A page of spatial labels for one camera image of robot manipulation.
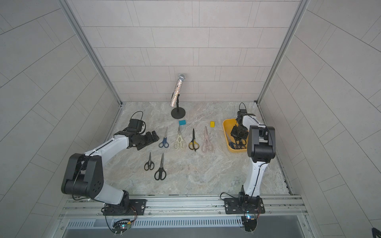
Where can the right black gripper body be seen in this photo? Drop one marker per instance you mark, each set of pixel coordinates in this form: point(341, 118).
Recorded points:
point(240, 132)

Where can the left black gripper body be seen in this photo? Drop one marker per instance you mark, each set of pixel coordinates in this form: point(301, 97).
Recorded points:
point(147, 139)

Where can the yellow storage box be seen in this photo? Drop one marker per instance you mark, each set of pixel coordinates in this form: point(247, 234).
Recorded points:
point(227, 126)

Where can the black handled scissors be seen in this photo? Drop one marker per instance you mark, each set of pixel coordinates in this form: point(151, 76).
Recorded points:
point(240, 143)

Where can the dark blue handled scissors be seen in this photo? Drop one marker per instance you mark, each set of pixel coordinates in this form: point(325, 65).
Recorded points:
point(230, 142)

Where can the small black scissors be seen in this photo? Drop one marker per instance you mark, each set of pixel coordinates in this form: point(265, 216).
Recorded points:
point(149, 165)

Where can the pink kitchen scissors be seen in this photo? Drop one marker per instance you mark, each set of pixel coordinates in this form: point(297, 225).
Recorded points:
point(207, 145)

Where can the large black steel scissors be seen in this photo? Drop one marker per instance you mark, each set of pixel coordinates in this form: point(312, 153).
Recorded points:
point(160, 174)

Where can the beige kitchen scissors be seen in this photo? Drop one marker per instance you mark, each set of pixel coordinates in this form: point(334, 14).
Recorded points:
point(179, 143)

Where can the black yellow scissors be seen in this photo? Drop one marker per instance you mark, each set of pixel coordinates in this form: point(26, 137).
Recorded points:
point(193, 145)

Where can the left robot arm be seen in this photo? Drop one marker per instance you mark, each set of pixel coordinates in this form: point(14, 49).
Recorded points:
point(84, 172)

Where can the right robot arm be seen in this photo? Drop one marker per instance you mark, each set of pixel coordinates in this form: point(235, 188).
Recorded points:
point(260, 143)

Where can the black microphone stand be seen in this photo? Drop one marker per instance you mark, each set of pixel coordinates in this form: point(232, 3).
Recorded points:
point(178, 112)

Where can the glitter microphone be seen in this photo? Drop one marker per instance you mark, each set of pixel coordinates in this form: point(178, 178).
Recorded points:
point(176, 93)

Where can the left circuit board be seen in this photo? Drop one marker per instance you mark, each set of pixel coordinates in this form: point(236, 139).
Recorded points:
point(121, 226)

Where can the circuit board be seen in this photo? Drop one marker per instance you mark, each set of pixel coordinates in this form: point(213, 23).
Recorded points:
point(249, 223)
point(121, 226)

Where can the right circuit board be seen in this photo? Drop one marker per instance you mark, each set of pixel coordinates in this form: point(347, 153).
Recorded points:
point(249, 223)

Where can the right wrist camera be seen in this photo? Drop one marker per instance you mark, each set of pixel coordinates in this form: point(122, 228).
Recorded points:
point(241, 113)

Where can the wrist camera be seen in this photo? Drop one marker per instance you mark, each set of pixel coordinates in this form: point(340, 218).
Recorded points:
point(136, 126)
point(241, 113)

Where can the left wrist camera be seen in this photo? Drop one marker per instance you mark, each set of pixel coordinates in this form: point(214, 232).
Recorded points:
point(136, 126)

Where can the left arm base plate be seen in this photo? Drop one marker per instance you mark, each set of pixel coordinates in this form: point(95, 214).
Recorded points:
point(134, 207)

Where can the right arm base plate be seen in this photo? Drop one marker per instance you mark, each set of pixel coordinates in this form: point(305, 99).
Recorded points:
point(234, 206)

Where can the aluminium rail frame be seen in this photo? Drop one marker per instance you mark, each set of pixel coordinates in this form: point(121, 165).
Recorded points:
point(157, 206)

